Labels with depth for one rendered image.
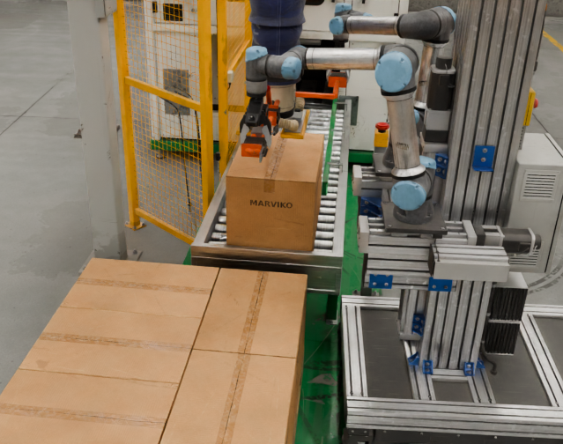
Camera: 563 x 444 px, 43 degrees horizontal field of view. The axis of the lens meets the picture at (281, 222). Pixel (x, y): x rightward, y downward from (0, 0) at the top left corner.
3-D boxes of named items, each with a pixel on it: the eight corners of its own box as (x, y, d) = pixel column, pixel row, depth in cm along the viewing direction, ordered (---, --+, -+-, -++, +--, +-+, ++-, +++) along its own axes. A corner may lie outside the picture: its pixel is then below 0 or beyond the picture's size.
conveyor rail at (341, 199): (343, 123, 539) (344, 99, 530) (350, 123, 538) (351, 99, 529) (329, 290, 335) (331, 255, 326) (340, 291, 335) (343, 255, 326)
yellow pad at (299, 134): (288, 112, 334) (288, 101, 332) (309, 113, 333) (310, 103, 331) (279, 138, 304) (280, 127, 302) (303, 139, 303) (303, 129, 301)
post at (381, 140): (359, 295, 405) (374, 129, 358) (371, 296, 404) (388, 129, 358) (359, 302, 399) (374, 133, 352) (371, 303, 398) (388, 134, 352)
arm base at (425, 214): (431, 206, 273) (433, 183, 268) (436, 225, 259) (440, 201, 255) (390, 204, 273) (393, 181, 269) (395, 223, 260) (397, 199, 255)
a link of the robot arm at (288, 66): (306, 52, 248) (276, 49, 251) (294, 60, 238) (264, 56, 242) (305, 75, 251) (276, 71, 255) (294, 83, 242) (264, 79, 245)
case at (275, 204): (246, 198, 387) (247, 129, 368) (320, 203, 383) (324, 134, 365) (225, 254, 334) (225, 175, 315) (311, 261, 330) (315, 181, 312)
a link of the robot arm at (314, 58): (425, 38, 242) (289, 39, 259) (418, 45, 233) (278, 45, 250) (425, 71, 247) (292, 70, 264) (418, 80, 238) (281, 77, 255)
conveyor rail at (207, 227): (257, 118, 544) (257, 93, 535) (263, 118, 544) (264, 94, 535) (193, 279, 340) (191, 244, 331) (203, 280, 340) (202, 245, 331)
